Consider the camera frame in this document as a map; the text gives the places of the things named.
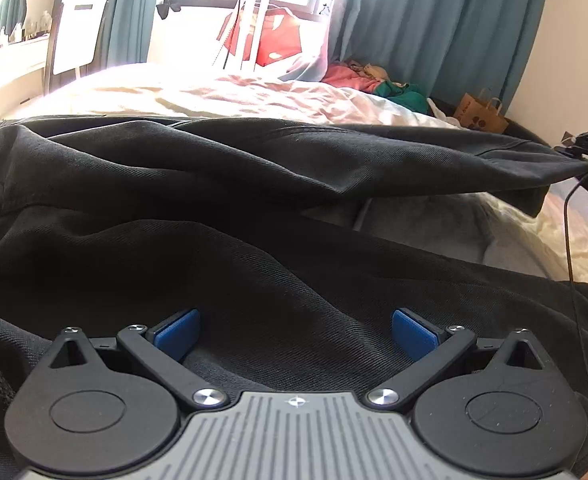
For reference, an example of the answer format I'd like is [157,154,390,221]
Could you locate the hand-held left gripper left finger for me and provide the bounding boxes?
[48,308,228,409]

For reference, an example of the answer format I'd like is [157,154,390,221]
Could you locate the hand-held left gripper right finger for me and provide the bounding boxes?
[365,308,546,409]

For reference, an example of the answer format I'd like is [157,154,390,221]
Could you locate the black garment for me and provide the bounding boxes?
[0,116,588,480]

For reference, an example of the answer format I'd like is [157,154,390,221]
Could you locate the green clothes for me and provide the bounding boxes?
[371,80,431,112]

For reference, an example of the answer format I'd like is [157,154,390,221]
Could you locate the pink clothes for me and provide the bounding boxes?
[321,62,376,93]

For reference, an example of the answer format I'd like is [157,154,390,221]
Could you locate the brown paper bag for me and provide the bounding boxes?
[453,87,509,135]

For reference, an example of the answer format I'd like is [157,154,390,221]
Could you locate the teal curtain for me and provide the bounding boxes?
[324,0,551,107]
[54,0,176,77]

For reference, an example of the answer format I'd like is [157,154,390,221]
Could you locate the beige cloth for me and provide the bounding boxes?
[349,60,391,84]

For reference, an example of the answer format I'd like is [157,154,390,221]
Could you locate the cream bed blanket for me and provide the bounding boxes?
[4,62,588,311]

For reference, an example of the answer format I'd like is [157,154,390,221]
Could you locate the pale blue hanging cloth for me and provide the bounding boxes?
[278,25,334,84]

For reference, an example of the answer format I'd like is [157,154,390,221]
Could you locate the white chair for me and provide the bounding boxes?
[43,0,110,92]

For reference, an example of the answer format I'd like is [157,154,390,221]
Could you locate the white desk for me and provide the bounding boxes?
[0,36,51,117]

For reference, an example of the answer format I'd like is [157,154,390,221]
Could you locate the red hanging cloth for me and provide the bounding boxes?
[217,7,308,69]

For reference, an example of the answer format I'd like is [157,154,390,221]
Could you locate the white stand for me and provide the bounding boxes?
[218,0,271,72]

